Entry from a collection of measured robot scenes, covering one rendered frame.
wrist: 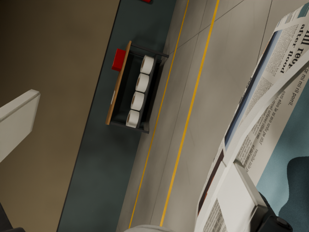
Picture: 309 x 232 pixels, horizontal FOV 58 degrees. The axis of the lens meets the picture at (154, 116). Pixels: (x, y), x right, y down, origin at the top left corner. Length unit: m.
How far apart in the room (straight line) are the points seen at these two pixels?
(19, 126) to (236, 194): 0.13
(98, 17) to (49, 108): 2.35
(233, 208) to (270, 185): 0.06
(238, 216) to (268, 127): 0.10
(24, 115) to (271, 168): 0.18
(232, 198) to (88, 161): 6.48
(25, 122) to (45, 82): 6.47
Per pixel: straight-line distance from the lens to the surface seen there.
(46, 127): 6.63
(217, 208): 0.31
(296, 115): 0.23
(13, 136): 0.17
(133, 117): 5.99
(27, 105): 0.18
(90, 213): 6.94
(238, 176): 0.18
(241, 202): 0.17
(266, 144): 0.24
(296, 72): 0.20
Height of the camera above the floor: 1.33
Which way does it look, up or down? 13 degrees down
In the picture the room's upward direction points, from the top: 75 degrees counter-clockwise
